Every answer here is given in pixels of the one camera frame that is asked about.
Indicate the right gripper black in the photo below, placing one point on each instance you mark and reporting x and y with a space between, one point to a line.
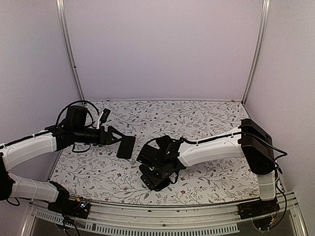
155 181

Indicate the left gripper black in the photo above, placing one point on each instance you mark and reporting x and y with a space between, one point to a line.
109 140

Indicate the large black phone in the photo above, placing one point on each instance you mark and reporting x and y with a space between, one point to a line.
126 147

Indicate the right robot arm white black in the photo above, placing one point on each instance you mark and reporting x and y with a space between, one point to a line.
249 140

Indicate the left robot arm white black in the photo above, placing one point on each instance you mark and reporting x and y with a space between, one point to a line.
67 132

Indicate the floral patterned table mat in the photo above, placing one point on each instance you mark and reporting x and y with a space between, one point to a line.
98 174

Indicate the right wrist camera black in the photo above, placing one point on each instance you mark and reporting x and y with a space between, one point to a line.
148 155

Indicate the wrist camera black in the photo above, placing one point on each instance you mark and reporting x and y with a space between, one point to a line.
148 155
104 115

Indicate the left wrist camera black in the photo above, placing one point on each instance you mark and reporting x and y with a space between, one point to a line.
104 115

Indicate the left camera cable black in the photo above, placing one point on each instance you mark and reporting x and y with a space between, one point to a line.
76 115

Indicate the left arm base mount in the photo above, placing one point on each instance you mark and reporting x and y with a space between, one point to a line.
79 208

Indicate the front aluminium rail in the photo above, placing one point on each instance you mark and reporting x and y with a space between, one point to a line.
109 219

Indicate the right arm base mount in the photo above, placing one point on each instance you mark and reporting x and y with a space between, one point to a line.
257 208

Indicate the left aluminium frame post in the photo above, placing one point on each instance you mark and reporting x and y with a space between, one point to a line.
68 48

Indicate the aluminium frame post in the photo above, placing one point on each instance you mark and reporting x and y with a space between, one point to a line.
68 48
257 51

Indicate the right aluminium frame post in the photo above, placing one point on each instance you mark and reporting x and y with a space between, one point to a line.
257 51

